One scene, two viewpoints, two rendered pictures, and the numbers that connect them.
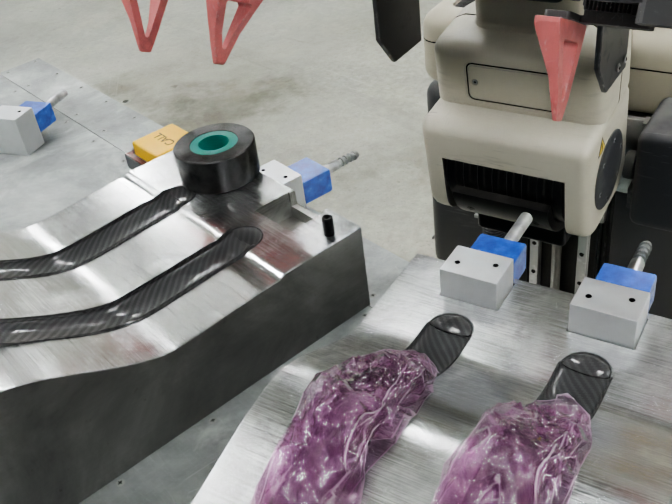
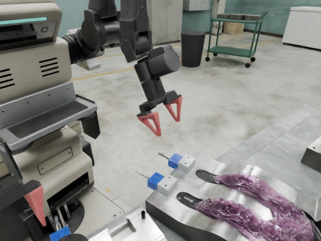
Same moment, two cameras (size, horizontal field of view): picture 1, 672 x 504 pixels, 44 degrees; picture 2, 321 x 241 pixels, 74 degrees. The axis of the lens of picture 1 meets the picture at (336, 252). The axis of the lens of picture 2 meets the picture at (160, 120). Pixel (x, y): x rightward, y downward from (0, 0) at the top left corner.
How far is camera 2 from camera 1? 0.62 m
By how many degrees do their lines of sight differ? 72
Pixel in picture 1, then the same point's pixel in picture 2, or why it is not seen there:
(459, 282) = (171, 188)
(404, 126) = not seen: outside the picture
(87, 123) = not seen: outside the picture
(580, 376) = (201, 175)
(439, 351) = (190, 202)
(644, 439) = (224, 169)
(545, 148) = (80, 167)
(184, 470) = not seen: outside the picture
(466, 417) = (231, 192)
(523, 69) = (58, 152)
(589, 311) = (190, 164)
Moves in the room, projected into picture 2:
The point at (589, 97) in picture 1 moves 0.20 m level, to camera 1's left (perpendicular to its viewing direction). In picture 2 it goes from (79, 146) to (57, 189)
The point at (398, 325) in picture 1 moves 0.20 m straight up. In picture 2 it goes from (179, 209) to (184, 149)
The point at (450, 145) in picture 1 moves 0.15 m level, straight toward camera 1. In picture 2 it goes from (49, 192) to (91, 200)
